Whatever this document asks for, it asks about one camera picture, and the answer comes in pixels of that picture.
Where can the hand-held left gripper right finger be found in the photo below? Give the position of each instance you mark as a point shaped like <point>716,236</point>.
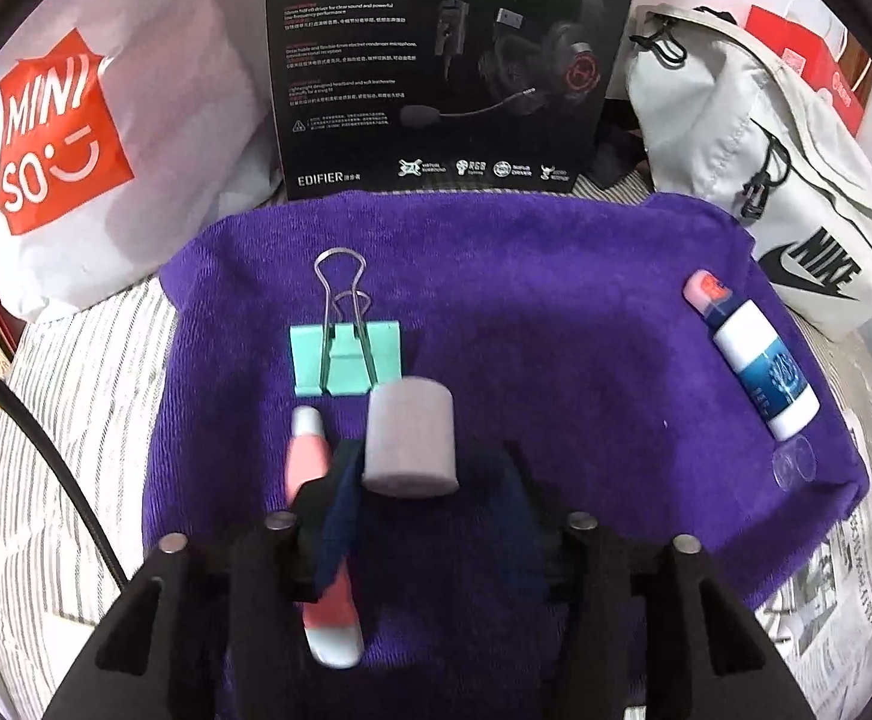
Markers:
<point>518,517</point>

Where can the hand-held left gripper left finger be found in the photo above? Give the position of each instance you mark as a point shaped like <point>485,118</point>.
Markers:
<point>331,525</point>

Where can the pink and white tube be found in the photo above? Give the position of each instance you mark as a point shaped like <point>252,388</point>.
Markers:
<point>308,457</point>

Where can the grey foam cylinder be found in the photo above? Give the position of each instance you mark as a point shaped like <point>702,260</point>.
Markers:
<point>410,435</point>

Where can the clear plastic cap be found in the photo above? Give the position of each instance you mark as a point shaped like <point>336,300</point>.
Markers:
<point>794,461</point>

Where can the green binder clip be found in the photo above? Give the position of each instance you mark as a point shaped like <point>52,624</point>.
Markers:
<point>346,360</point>

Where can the white and blue bottle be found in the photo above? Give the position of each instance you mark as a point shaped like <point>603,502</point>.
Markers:
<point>766,375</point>

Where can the small orange capped container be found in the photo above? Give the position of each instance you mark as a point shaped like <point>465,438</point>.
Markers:
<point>704,292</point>

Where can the newspaper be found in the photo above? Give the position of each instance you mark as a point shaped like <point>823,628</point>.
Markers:
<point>841,585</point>

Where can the purple towel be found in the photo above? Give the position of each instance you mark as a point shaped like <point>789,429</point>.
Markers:
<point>541,330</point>

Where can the white plastic bag red label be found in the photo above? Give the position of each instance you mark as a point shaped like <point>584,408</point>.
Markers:
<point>181,127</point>

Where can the grey waist bag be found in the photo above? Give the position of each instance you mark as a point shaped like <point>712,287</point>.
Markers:
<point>706,112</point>

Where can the black headset box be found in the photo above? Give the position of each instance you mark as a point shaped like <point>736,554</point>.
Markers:
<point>368,52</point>

